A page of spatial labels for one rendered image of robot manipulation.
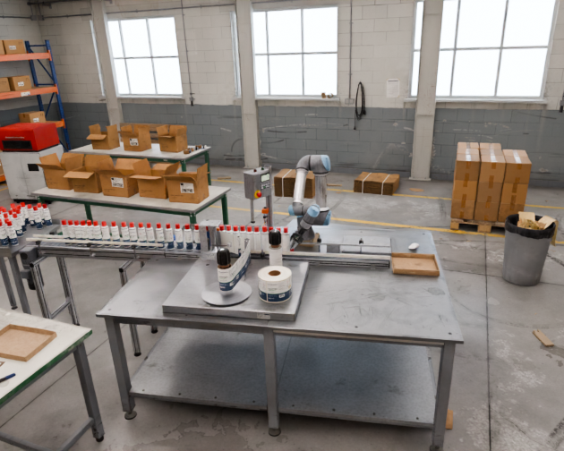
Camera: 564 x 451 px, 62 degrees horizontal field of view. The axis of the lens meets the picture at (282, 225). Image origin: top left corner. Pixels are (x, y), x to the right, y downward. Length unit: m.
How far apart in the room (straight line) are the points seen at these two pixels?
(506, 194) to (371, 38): 3.59
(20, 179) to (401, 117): 6.30
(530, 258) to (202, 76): 6.80
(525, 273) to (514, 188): 1.44
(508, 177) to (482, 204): 0.43
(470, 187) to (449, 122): 2.33
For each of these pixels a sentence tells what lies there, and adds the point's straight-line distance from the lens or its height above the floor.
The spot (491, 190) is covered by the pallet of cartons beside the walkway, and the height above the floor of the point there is 0.55.
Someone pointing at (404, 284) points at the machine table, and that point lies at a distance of 3.12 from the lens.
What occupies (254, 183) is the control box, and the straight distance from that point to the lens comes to 3.23.
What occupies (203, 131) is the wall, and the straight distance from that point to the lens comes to 9.73.
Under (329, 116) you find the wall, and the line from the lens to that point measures 8.62.
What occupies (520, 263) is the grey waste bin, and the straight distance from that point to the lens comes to 5.05.
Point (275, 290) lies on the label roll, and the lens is 2.74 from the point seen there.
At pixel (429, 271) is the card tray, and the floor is 0.86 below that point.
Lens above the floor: 2.31
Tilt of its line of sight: 22 degrees down
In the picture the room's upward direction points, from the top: 2 degrees counter-clockwise
